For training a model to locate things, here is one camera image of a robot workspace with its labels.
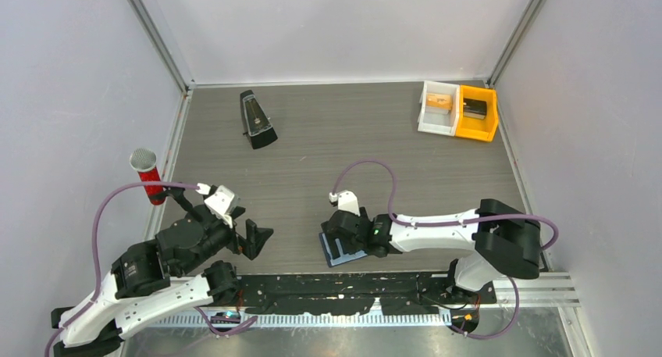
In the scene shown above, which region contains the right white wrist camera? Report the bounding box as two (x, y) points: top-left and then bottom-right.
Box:
(329, 190), (360, 216)

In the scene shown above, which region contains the slotted aluminium rail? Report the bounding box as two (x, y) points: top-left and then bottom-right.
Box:
(150, 309), (452, 328)

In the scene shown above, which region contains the black box in bin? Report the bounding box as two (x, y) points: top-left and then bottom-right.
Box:
(462, 98), (488, 120)

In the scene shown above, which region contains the red microphone with stand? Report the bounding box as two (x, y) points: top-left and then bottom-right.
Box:
(130, 148), (185, 205)

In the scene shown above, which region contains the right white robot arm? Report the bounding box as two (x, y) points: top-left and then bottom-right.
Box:
(319, 198), (542, 303)

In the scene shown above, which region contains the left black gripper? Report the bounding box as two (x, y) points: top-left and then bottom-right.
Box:
(179, 205), (275, 276)

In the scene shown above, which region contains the white plastic bin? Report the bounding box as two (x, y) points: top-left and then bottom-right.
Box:
(417, 80), (461, 137)

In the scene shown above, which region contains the blue leather card holder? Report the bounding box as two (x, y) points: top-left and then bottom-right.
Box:
(319, 233), (368, 268)

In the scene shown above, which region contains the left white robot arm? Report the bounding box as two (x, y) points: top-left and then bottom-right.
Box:
(49, 205), (274, 356)

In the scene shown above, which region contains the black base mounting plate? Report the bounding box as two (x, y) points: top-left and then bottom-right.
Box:
(212, 272), (497, 316)

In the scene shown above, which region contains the black metronome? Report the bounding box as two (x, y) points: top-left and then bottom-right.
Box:
(240, 90), (278, 150)

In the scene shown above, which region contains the yellow plastic bin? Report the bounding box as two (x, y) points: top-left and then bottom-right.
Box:
(455, 85), (499, 142)

